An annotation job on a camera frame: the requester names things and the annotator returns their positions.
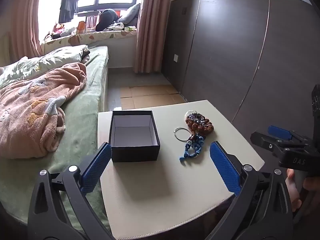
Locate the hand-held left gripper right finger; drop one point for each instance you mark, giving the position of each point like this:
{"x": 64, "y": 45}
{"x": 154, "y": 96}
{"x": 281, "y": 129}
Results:
{"x": 225, "y": 170}

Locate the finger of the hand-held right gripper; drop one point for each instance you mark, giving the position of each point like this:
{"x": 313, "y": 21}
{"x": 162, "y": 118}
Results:
{"x": 262, "y": 140}
{"x": 278, "y": 131}

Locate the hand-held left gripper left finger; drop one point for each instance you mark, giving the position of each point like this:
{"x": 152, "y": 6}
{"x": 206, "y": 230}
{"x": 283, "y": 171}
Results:
{"x": 96, "y": 167}

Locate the black cardboard box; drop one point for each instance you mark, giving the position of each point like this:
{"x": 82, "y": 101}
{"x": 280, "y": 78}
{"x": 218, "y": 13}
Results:
{"x": 135, "y": 155}

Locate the silver metal hoop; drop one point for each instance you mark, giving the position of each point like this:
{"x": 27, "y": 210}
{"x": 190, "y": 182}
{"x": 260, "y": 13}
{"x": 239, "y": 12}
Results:
{"x": 175, "y": 132}

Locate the white round pendant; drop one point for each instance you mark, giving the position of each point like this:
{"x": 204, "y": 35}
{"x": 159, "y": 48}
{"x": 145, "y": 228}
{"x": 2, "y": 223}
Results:
{"x": 190, "y": 111}

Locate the person's right hand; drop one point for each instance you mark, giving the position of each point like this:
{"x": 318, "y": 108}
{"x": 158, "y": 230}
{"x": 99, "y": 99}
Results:
{"x": 292, "y": 192}

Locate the bed with green sheet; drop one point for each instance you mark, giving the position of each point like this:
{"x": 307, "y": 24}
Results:
{"x": 85, "y": 110}

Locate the pink fleece blanket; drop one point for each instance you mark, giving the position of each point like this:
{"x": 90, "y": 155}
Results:
{"x": 32, "y": 110}

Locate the dark brown wardrobe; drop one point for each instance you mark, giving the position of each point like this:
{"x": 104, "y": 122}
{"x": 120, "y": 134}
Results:
{"x": 237, "y": 55}

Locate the flattened cardboard sheet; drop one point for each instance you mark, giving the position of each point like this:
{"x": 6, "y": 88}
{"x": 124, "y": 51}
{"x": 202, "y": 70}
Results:
{"x": 150, "y": 96}

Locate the pale floral quilt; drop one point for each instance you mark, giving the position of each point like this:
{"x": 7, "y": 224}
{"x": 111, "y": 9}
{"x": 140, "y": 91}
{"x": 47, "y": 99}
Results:
{"x": 55, "y": 57}

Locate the leaf print window seat cushion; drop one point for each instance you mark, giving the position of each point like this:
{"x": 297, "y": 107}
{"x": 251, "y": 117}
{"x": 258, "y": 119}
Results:
{"x": 95, "y": 37}

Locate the orange box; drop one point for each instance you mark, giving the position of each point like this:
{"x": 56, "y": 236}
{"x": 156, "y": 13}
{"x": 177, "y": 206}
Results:
{"x": 81, "y": 27}

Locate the pink curtain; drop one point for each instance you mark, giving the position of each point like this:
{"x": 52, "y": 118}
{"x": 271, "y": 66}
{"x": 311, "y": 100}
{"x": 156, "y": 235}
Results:
{"x": 150, "y": 30}
{"x": 22, "y": 17}

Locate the black clothing pile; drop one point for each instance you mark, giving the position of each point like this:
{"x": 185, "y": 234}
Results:
{"x": 106, "y": 17}

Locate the grey pillow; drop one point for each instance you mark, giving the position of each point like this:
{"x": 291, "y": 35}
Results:
{"x": 130, "y": 15}

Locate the hanging dark clothes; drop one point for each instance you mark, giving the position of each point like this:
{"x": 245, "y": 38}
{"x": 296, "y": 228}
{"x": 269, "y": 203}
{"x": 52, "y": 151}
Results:
{"x": 68, "y": 2}

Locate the white wall socket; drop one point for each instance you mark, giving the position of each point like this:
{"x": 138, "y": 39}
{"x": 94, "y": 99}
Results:
{"x": 176, "y": 57}

